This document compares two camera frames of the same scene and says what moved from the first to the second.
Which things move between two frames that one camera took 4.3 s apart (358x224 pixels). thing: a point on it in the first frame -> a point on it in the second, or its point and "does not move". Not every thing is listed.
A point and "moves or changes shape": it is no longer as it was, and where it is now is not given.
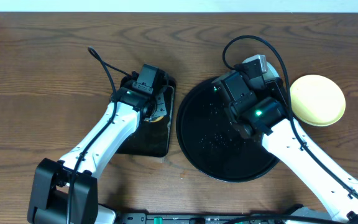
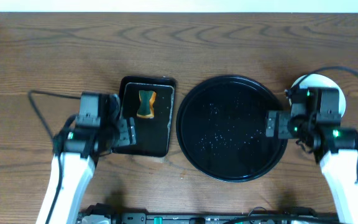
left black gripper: [160, 111] -> [128, 130]
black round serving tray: [212, 145] does not move
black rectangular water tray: [155, 139] does not move
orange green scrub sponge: [153, 121] moves or changes shape
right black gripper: [275, 87] -> [284, 117]
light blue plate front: [271, 72] -> [320, 81]
